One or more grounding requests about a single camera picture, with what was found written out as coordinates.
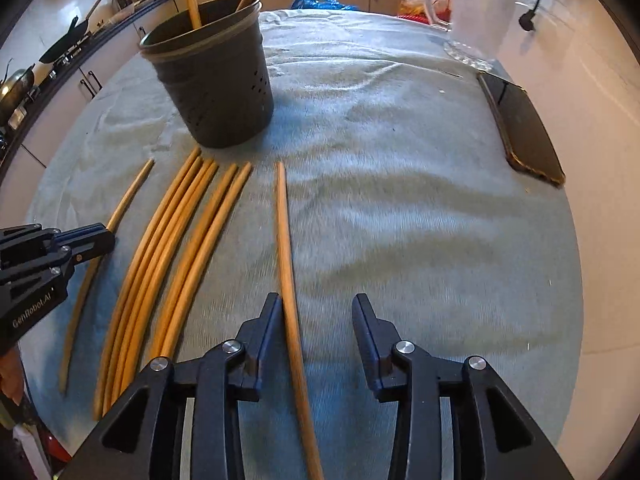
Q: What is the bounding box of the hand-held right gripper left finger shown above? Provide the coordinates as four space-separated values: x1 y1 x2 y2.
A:
57 292 283 480

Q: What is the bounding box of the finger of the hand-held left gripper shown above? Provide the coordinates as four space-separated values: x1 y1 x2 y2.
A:
0 224 110 270
0 236 117 287

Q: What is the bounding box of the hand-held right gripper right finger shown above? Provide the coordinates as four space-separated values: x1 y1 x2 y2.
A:
351 294 576 480

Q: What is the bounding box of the dark grey utensil holder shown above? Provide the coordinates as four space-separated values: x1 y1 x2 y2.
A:
139 0 275 149

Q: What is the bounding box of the person's left hand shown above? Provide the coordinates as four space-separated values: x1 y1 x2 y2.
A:
0 349 25 411

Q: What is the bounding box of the grey towel table cover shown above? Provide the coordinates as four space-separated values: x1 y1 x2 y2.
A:
22 7 584 480

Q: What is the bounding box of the metal wok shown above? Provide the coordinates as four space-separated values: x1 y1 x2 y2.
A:
0 66 37 112

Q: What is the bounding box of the black frying pan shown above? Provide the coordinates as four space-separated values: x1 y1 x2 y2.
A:
37 0 103 64

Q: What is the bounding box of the black smartphone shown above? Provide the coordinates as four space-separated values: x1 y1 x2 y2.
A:
477 71 567 187

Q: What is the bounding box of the blue plastic bag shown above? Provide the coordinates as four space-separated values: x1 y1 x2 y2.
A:
291 0 359 12

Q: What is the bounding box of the orange plastic bag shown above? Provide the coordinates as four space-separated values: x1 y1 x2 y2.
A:
397 0 453 26

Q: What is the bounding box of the clear glass pitcher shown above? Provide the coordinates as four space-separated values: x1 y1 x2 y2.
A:
425 0 522 72

